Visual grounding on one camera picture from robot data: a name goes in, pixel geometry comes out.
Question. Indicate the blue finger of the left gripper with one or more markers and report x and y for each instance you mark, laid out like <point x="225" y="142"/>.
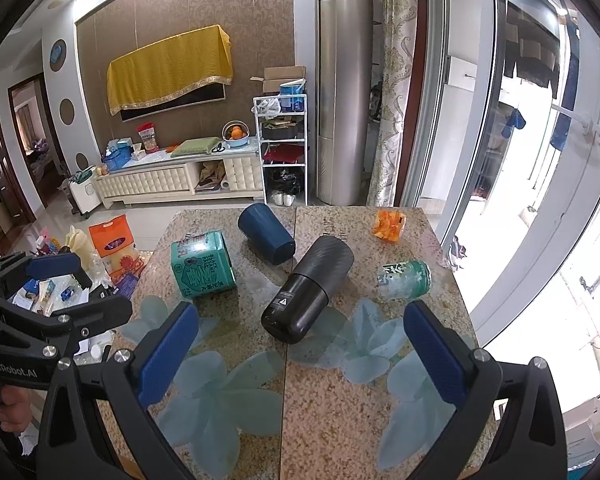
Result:
<point x="50" y="266"/>

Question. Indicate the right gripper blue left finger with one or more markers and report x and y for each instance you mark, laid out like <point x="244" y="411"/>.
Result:
<point x="136" y="379"/>

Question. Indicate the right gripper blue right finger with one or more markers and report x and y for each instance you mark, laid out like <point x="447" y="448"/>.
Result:
<point x="467" y="379"/>

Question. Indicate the teal square tin box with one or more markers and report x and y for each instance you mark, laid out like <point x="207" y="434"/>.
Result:
<point x="201" y="265"/>

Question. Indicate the black cylindrical thermos cup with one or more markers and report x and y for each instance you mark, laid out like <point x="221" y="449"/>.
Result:
<point x="314" y="281"/>

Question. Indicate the dark blue plastic cup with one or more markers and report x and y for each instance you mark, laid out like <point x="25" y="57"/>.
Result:
<point x="266" y="234"/>

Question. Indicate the person's left hand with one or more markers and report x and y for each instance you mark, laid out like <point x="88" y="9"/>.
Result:
<point x="15" y="409"/>

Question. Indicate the orange white shopping bag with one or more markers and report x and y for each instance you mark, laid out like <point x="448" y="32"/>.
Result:
<point x="115" y="245"/>

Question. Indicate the white air purifier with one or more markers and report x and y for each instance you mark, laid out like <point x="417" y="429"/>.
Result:
<point x="83" y="190"/>

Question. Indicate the green soda can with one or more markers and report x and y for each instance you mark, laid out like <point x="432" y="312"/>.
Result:
<point x="403" y="280"/>

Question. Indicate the blue basket on cabinet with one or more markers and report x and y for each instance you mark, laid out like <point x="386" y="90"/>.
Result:
<point x="118" y="152"/>

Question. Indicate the red snack bag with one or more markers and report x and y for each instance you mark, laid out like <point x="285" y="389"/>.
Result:
<point x="148" y="136"/>

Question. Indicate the orange snack packet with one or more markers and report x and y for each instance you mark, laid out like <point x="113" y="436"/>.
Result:
<point x="389" y="225"/>

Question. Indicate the green cushion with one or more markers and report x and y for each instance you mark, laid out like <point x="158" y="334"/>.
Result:
<point x="200" y="146"/>

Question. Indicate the white tufted tv cabinet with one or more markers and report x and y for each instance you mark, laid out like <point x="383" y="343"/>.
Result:
<point x="230" y="174"/>

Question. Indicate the bowl of oranges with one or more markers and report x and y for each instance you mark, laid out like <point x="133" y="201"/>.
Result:
<point x="236" y="134"/>

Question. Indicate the yellow cloth covered television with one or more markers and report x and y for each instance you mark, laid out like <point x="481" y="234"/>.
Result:
<point x="190" y="68"/>

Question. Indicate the white metal shelf rack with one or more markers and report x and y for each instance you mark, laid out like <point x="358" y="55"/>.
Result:
<point x="283" y="147"/>

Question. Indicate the cardboard box on shelf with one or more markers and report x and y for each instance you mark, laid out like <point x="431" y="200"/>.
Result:
<point x="274" y="77"/>

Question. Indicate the floral beige curtain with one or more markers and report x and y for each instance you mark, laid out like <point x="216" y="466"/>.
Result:
<point x="400" y="23"/>

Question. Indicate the silver tower air conditioner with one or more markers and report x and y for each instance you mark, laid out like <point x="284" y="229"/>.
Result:
<point x="344" y="64"/>

